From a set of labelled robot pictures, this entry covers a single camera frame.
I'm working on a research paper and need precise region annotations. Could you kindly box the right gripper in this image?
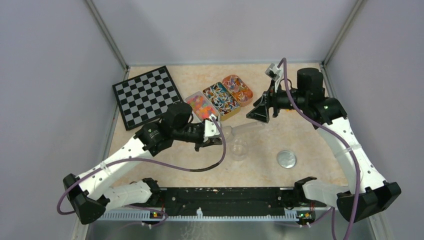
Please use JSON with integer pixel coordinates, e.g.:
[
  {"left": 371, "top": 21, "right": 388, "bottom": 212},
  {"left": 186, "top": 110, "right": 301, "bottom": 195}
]
[{"left": 246, "top": 79, "right": 307, "bottom": 124}]

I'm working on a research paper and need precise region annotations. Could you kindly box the clear plastic jar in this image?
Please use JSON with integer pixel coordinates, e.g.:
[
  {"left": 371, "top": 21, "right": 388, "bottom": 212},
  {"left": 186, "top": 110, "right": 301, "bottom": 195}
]
[{"left": 229, "top": 138, "right": 249, "bottom": 162}]

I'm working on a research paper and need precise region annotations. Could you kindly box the translucent plastic scoop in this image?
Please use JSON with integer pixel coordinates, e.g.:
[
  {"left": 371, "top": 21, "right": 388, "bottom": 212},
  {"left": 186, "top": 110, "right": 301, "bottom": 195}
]
[{"left": 222, "top": 121, "right": 266, "bottom": 142}]

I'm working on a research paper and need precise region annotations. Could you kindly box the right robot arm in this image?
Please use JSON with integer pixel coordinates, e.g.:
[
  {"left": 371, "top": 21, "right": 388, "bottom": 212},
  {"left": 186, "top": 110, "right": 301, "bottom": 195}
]
[{"left": 246, "top": 66, "right": 402, "bottom": 222}]

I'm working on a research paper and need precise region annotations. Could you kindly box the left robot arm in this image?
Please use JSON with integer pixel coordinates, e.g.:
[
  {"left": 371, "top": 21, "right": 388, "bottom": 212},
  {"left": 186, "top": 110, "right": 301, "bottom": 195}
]
[{"left": 56, "top": 102, "right": 226, "bottom": 225}]

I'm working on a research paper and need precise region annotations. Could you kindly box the pink lollipop tin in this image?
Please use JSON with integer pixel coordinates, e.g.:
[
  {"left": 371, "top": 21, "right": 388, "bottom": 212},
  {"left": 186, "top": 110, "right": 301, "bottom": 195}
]
[{"left": 222, "top": 74, "right": 254, "bottom": 107}]

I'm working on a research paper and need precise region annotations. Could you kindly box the white candy tin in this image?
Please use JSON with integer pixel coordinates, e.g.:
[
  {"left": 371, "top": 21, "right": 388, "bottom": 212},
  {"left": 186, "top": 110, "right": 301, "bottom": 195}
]
[{"left": 184, "top": 91, "right": 221, "bottom": 122}]

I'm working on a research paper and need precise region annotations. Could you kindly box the gold lollipop tin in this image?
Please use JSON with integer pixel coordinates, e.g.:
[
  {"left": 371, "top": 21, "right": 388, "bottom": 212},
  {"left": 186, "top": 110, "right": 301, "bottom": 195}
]
[{"left": 202, "top": 82, "right": 241, "bottom": 121}]

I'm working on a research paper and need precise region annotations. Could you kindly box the silver jar lid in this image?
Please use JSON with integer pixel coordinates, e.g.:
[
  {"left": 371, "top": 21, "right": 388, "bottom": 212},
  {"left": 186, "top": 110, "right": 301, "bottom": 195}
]
[{"left": 276, "top": 150, "right": 297, "bottom": 169}]

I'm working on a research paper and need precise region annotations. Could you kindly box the black white checkerboard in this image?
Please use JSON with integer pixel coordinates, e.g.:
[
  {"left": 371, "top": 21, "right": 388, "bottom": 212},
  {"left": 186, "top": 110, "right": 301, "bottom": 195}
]
[{"left": 112, "top": 65, "right": 183, "bottom": 131}]

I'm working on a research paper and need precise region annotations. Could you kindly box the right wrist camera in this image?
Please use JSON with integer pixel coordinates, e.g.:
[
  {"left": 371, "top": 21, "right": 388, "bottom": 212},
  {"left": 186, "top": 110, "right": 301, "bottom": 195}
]
[{"left": 265, "top": 63, "right": 284, "bottom": 82}]

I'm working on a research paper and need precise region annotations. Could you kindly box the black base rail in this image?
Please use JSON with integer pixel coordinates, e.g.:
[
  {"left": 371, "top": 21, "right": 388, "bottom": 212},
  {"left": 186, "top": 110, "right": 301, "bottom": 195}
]
[{"left": 100, "top": 187, "right": 328, "bottom": 223}]

